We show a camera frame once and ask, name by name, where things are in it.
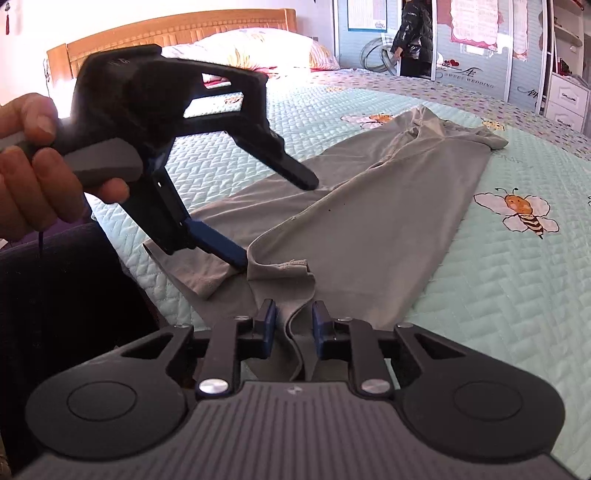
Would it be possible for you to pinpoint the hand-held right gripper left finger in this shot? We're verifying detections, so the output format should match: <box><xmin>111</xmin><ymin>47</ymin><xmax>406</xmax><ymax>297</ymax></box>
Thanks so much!
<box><xmin>121</xmin><ymin>298</ymin><xmax>278</xmax><ymax>400</ymax></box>

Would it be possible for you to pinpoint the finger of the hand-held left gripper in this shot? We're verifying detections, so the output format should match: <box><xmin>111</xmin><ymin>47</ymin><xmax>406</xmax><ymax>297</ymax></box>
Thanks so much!
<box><xmin>161</xmin><ymin>56</ymin><xmax>320</xmax><ymax>191</ymax></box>
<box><xmin>137</xmin><ymin>156</ymin><xmax>249</xmax><ymax>271</ymax></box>

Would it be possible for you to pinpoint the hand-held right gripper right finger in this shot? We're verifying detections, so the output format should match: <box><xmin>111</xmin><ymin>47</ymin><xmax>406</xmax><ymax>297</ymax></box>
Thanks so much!
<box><xmin>311</xmin><ymin>299</ymin><xmax>467</xmax><ymax>398</ymax></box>

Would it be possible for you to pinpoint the grey t-shirt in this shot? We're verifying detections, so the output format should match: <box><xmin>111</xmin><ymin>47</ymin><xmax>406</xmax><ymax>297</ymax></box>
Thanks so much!
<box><xmin>143</xmin><ymin>105</ymin><xmax>509</xmax><ymax>385</ymax></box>

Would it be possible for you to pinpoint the person's left hand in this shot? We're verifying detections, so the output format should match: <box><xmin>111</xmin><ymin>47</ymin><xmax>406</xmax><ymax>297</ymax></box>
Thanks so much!
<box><xmin>0</xmin><ymin>93</ymin><xmax>131</xmax><ymax>241</ymax></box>

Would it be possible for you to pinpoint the wooden headboard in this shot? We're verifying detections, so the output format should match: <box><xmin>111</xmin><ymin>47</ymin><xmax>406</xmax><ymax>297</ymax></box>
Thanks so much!
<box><xmin>45</xmin><ymin>7</ymin><xmax>299</xmax><ymax>89</ymax></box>

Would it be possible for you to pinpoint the floral pillow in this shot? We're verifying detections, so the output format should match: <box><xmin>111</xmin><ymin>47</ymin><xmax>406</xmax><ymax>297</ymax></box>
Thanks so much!
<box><xmin>158</xmin><ymin>28</ymin><xmax>341</xmax><ymax>87</ymax></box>

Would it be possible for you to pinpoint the red hanging ornament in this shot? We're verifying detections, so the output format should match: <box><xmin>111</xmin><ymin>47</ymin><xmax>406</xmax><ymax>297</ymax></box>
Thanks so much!
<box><xmin>0</xmin><ymin>0</ymin><xmax>22</xmax><ymax>36</ymax></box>

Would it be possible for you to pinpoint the person's dark clothing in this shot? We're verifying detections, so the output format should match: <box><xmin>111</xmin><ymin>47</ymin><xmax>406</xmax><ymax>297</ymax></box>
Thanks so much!
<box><xmin>0</xmin><ymin>220</ymin><xmax>163</xmax><ymax>472</ymax></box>

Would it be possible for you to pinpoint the quilted cartoon bedspread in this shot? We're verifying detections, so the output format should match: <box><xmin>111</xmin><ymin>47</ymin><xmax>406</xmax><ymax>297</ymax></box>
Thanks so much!
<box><xmin>87</xmin><ymin>68</ymin><xmax>591</xmax><ymax>480</ymax></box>

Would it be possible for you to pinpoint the white sliding-door wardrobe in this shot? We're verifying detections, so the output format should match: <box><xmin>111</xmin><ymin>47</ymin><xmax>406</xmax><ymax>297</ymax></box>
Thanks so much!
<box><xmin>331</xmin><ymin>0</ymin><xmax>591</xmax><ymax>136</ymax></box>

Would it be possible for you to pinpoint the white drawer cabinet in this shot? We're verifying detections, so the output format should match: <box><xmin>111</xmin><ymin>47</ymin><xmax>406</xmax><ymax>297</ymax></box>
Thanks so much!
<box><xmin>544</xmin><ymin>73</ymin><xmax>591</xmax><ymax>136</ymax></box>

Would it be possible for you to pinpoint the coiled grey hose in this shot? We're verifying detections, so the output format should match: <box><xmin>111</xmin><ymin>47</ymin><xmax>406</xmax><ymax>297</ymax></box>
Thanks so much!
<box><xmin>359</xmin><ymin>36</ymin><xmax>403</xmax><ymax>75</ymax></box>

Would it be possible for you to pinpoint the blue-framed wall poster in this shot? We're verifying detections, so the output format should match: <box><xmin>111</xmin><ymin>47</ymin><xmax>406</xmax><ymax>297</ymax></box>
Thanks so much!
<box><xmin>345</xmin><ymin>0</ymin><xmax>389</xmax><ymax>33</ymax></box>

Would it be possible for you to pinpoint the pink-framed wall poster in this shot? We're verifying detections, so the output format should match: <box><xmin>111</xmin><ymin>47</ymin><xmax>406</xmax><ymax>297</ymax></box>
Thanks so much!
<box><xmin>496</xmin><ymin>0</ymin><xmax>530</xmax><ymax>62</ymax></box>
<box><xmin>449</xmin><ymin>0</ymin><xmax>500</xmax><ymax>48</ymax></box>

